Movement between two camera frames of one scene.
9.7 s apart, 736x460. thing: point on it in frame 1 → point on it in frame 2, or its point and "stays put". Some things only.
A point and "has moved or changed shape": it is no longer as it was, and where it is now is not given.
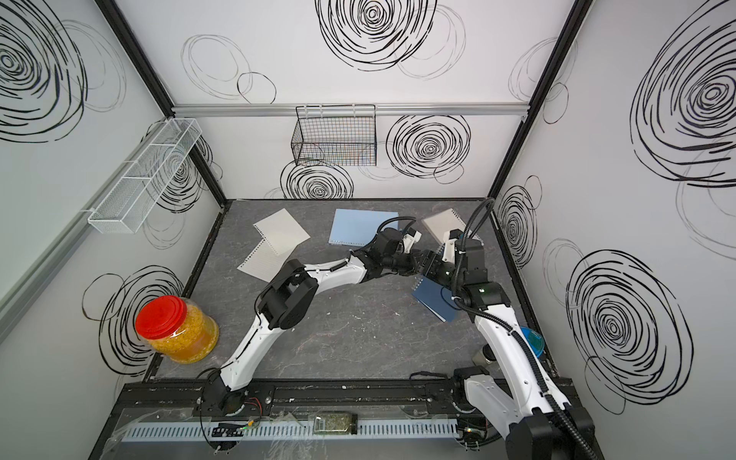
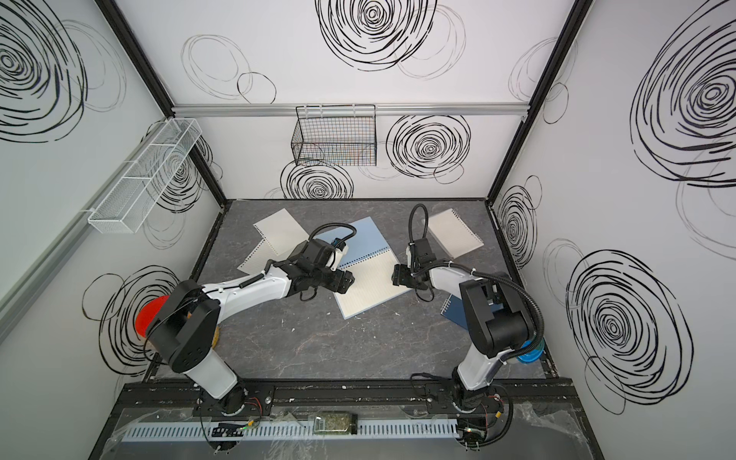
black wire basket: [339, 135] stays put
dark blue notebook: [438, 298] has moved or changed shape
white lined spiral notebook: [445, 221] stays put
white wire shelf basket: [125, 208] stays put
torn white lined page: [281, 231] stays put
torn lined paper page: [264, 263] stays put
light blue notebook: [358, 227] → [371, 261]
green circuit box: [335, 424] stays put
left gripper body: [400, 264] → [328, 278]
